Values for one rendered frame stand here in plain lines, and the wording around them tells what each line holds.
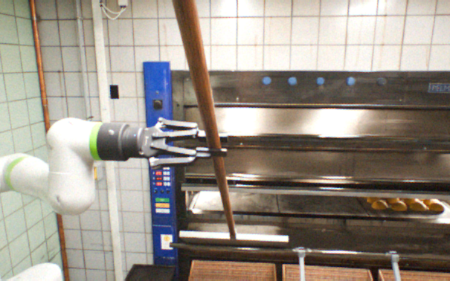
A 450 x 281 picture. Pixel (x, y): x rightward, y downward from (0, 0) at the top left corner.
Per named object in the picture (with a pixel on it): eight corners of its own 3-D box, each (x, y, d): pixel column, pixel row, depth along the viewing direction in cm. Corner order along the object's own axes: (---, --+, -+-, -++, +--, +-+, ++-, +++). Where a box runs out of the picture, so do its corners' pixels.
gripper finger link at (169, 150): (150, 140, 76) (148, 146, 76) (196, 149, 75) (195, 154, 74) (155, 148, 80) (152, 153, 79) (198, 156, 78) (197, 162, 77)
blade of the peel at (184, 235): (288, 241, 163) (288, 236, 164) (179, 236, 167) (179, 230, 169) (282, 253, 194) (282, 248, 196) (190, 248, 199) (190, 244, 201)
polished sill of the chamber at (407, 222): (188, 214, 223) (188, 209, 222) (468, 225, 207) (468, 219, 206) (186, 218, 217) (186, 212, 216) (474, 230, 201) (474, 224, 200)
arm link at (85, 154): (34, 117, 74) (62, 117, 85) (35, 172, 75) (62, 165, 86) (94, 118, 73) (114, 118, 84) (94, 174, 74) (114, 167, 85)
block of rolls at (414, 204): (348, 179, 278) (349, 173, 277) (407, 181, 274) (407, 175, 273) (373, 210, 219) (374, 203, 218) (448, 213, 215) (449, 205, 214)
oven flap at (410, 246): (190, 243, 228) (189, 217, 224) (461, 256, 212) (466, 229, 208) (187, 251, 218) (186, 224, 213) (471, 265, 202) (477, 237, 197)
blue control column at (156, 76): (201, 230, 430) (198, 62, 381) (213, 231, 428) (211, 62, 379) (159, 360, 243) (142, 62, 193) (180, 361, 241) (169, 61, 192)
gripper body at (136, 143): (136, 134, 84) (172, 135, 83) (129, 164, 80) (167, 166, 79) (126, 119, 77) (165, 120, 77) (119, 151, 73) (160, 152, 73)
